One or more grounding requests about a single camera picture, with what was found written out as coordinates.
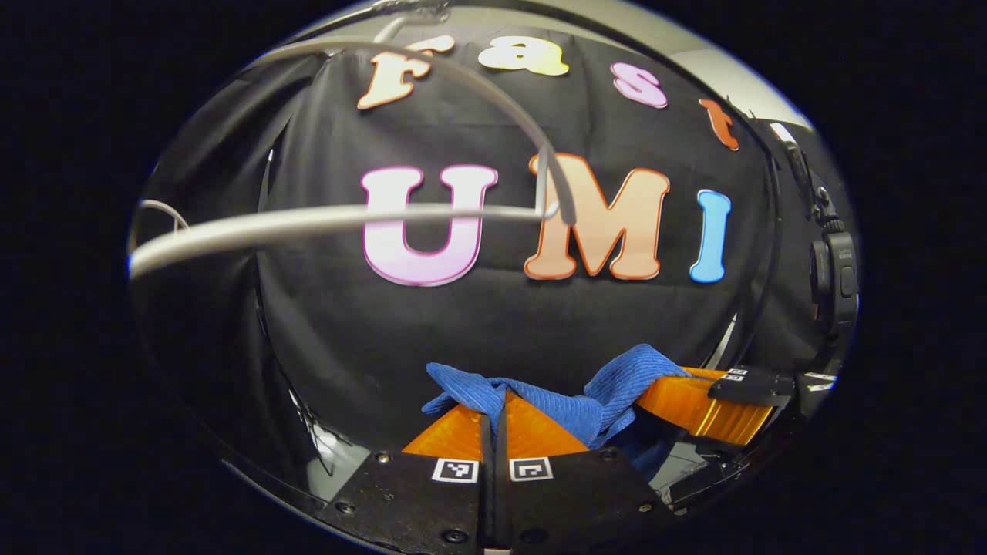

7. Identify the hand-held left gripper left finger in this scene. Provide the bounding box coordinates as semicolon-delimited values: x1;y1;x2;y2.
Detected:
320;393;494;555

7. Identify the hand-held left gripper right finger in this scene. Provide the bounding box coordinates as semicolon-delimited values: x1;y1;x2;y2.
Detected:
497;389;679;555

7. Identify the blue corduroy jacket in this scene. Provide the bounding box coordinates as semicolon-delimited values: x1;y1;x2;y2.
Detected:
423;343;691;479

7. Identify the black clothes rack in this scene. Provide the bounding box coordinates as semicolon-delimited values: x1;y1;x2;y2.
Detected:
254;0;781;371

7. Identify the white hanger with taped hook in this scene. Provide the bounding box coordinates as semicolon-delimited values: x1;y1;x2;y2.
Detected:
127;35;579;280

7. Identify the black backdrop cloth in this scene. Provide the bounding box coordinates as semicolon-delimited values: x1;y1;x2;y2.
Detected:
135;23;834;494

